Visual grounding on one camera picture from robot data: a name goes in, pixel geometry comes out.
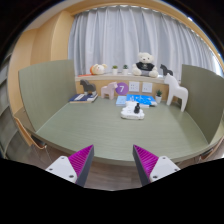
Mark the right wooden chair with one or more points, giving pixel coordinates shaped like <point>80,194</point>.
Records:
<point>217,152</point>

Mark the white wall socket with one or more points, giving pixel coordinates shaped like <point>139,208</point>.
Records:
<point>146,87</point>
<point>134,86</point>

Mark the right green partition panel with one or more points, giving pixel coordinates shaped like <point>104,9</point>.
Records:
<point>205,98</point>

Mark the small orange plush toy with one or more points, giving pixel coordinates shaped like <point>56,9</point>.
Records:
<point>98,69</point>

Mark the green partition panel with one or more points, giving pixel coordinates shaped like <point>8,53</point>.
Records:
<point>205,98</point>
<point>46,88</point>

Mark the purple round number sign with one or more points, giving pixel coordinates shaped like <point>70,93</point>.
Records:
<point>122,88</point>

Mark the left white potted plant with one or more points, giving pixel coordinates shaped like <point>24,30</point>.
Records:
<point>114,69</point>

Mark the grey white curtain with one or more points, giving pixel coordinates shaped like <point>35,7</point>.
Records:
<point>115,35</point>

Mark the left wooden chair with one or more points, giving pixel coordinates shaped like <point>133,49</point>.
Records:
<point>31,140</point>

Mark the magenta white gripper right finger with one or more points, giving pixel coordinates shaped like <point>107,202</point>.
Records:
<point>151,167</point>

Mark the large white wooden horse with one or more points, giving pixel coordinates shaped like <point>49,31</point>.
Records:
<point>175,90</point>

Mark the wooden chair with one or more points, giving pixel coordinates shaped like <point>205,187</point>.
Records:
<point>31,140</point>
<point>217,152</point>

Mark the light blue small book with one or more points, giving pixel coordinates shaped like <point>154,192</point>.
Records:
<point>121,101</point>

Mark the cream teddy bear black shirt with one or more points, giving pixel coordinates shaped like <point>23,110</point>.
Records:
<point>145,66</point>

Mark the white power strip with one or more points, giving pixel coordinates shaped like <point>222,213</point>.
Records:
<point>128,112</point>

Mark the small pink wooden horse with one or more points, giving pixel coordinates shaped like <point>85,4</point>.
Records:
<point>109,90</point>

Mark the left white wall socket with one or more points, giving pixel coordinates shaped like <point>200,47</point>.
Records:
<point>134,86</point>

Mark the left green partition panel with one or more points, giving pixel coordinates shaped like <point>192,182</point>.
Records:
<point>46,88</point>

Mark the dark grey wooden horse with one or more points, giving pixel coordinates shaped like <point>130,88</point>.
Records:
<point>88,87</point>

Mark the right white potted plant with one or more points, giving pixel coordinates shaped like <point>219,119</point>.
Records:
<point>125,69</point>

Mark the white potted plant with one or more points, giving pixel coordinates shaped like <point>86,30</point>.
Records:
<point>125,69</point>
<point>114,69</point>

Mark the small potted plant on desk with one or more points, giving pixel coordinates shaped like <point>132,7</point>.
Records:
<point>158,96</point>

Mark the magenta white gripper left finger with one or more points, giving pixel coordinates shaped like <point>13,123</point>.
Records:
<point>74,168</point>

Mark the small black horse figure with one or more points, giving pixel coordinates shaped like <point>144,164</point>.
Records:
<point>166,70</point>

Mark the right white wall socket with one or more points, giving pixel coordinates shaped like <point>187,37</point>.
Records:
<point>146,87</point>

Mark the black charger plug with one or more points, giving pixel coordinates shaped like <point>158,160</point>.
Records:
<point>137,109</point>

